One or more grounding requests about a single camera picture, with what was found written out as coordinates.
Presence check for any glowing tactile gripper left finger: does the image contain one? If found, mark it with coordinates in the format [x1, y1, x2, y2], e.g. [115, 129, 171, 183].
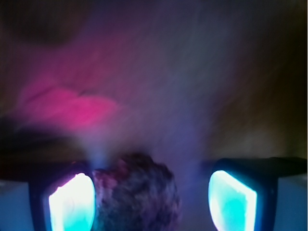
[0, 162, 95, 231]

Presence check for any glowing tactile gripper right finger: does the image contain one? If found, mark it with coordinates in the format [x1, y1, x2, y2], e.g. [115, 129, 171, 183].
[208, 157, 308, 231]

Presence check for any dark speckled rock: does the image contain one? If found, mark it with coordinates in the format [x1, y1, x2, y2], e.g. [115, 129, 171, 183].
[91, 153, 181, 231]

